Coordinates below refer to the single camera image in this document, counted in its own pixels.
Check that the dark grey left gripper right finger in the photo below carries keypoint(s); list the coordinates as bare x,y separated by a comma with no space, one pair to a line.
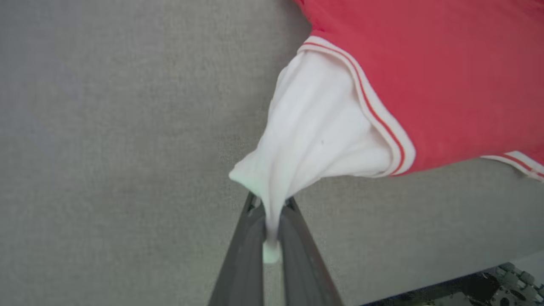
304,267

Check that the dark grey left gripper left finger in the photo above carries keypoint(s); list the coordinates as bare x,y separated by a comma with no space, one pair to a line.
240,263

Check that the red and white shirt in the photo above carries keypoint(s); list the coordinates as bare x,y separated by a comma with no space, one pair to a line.
425,76

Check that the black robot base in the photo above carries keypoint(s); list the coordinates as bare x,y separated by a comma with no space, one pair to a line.
476,289

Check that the grey fabric sofa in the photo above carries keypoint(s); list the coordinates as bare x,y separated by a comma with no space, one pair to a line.
106,148

